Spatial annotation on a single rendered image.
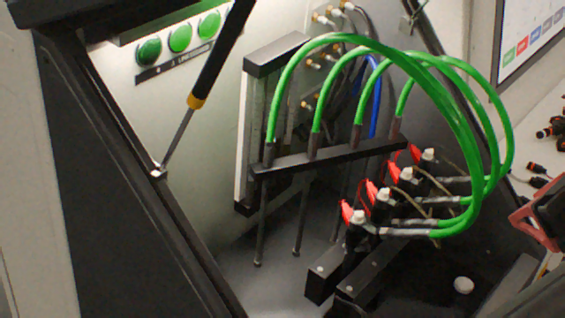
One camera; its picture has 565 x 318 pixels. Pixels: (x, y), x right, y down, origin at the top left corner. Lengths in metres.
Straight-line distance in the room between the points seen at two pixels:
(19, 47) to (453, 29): 0.76
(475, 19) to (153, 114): 0.64
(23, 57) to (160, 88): 0.20
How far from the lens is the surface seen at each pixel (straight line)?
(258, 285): 1.33
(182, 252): 0.82
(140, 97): 0.97
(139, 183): 0.81
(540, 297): 0.53
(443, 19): 1.27
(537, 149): 1.61
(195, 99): 0.68
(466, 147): 0.91
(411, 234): 1.03
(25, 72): 0.92
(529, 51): 1.61
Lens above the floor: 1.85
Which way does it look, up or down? 40 degrees down
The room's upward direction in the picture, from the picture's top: 7 degrees clockwise
